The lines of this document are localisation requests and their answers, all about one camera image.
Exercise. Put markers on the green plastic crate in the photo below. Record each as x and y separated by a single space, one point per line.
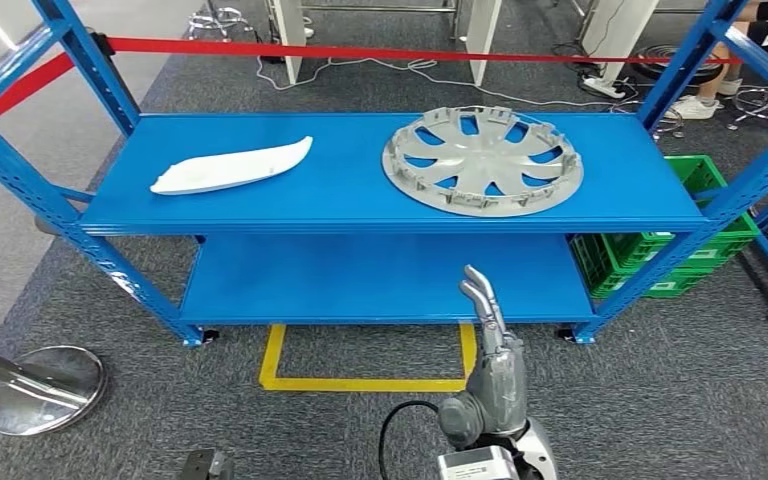
689 172
662 285

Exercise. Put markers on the black pole stanchion grey base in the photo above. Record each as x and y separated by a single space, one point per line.
53 226

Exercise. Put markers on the white desk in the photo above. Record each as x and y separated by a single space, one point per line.
288 40
616 26

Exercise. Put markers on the white curved plastic part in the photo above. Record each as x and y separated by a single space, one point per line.
225 169

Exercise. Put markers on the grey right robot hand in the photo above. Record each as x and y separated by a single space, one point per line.
500 384

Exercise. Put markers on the chrome stool base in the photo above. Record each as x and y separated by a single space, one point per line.
222 16

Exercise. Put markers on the belt post stanchion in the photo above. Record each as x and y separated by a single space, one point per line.
99 43

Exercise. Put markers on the chrome stanchion with round base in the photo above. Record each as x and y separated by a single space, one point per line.
46 397

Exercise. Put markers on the red barrier belt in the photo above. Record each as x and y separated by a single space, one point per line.
26 86
357 52

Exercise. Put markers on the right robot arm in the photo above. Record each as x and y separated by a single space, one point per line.
542 457

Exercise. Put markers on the white power strip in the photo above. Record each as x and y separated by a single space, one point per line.
602 86

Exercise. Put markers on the grey plastic wheel cover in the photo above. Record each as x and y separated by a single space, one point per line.
483 159

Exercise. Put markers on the black round stool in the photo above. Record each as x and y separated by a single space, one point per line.
755 99
656 69

